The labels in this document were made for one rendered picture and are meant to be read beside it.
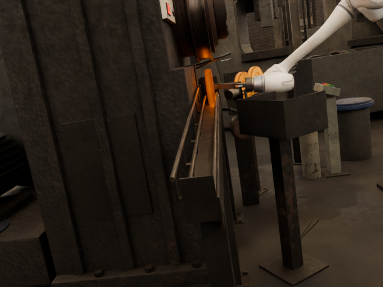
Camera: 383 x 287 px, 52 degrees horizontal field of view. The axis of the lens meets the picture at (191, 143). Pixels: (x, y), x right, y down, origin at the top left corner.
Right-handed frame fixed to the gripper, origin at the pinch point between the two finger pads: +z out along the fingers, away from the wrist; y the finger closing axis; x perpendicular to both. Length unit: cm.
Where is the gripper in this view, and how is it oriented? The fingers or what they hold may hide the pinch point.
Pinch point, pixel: (213, 86)
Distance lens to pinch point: 208.6
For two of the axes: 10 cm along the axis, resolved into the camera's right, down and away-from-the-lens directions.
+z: -9.9, 0.4, 0.9
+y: 0.8, -2.2, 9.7
